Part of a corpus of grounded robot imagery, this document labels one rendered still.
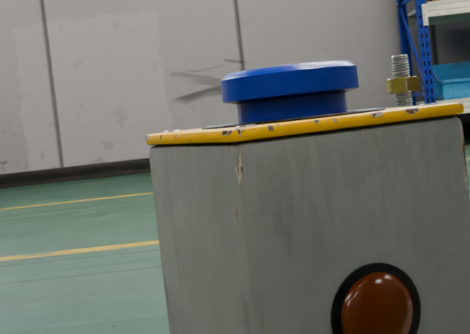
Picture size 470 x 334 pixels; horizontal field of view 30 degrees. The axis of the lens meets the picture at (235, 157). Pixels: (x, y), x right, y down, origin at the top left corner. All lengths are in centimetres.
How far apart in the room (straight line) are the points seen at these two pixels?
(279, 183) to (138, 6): 536
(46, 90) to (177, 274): 538
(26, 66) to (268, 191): 547
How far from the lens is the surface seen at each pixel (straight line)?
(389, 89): 51
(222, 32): 552
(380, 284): 23
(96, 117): 558
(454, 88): 492
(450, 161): 25
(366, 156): 23
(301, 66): 24
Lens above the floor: 32
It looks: 3 degrees down
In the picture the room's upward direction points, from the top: 6 degrees counter-clockwise
